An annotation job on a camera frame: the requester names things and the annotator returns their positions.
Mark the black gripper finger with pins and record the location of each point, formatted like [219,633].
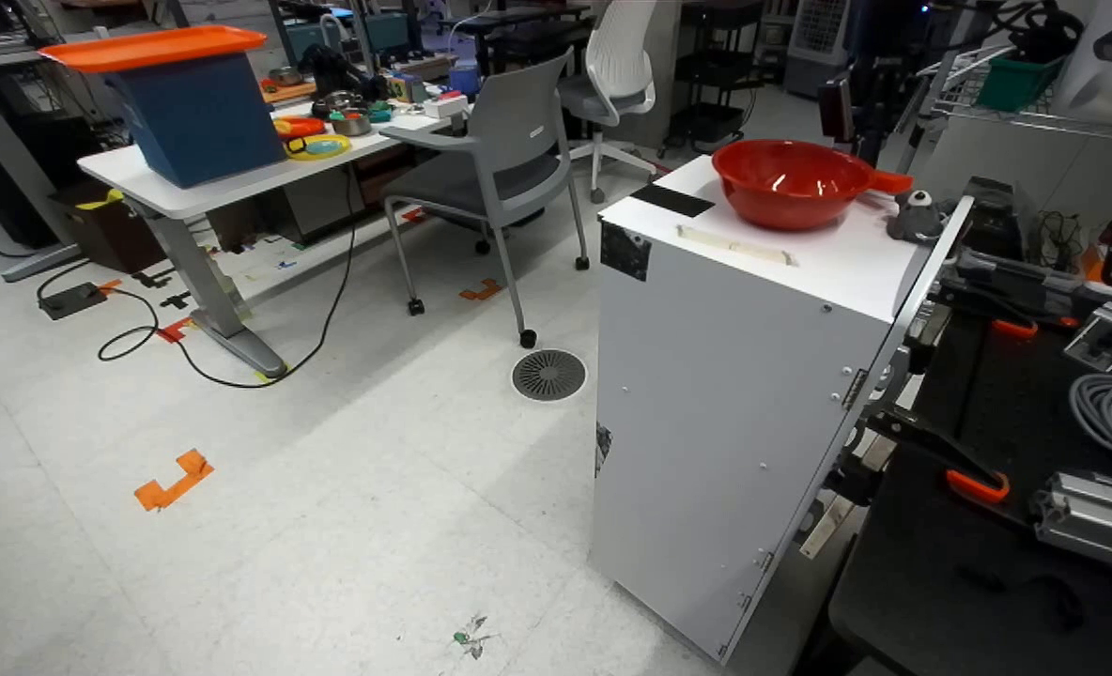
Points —
[873,143]

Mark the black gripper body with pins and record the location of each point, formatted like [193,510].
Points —
[866,95]

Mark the red plastic bowl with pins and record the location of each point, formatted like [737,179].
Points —
[789,187]

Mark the white toy cabinet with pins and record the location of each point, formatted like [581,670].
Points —
[730,368]

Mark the grey plush toy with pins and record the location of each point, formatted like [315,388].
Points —
[917,219]

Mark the black orange clamp rear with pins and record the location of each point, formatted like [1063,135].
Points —
[1008,317]

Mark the white swivel chair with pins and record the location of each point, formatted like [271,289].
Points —
[615,84]

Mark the grey office chair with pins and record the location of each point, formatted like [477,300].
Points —
[500,172]

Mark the round floor drain cover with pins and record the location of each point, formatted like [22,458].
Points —
[549,373]

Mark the blue storage bin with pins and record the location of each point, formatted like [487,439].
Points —
[191,95]

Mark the aluminium extrusion rail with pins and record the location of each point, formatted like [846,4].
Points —
[1076,511]

